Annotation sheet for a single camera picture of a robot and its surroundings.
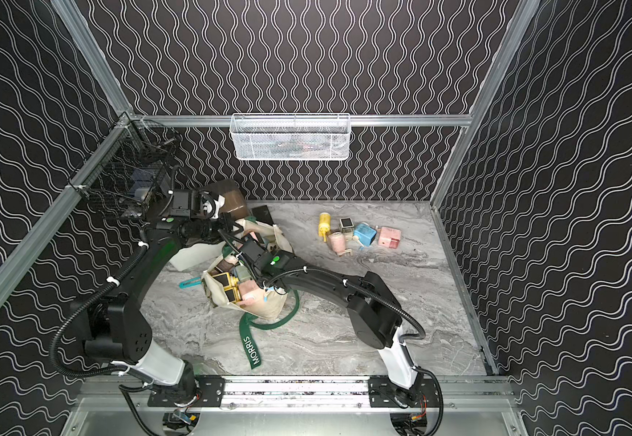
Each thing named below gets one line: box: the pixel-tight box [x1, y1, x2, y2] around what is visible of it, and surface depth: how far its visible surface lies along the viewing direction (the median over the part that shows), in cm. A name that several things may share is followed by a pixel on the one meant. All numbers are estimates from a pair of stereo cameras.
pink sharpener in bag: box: [237, 279, 265, 307], surface depth 90 cm
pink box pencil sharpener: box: [377, 227, 402, 249], surface depth 106 cm
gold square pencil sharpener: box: [338, 217, 356, 237], surface depth 105 cm
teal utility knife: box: [178, 276, 203, 289], surface depth 97 cm
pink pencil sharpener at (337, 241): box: [326, 231, 346, 255], surface depth 102 cm
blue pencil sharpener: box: [354, 222, 378, 247], surface depth 106 cm
